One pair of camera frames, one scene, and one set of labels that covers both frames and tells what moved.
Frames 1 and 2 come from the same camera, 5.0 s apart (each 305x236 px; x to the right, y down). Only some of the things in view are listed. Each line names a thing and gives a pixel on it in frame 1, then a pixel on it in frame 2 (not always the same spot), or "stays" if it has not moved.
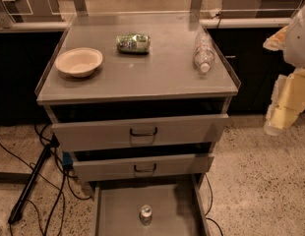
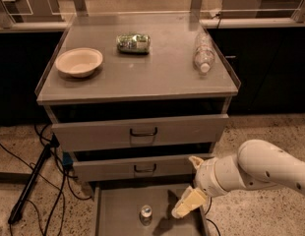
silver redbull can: (146, 214) stays
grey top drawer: (141, 133) stays
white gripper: (298, 40) → (206, 175)
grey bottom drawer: (177, 203) stays
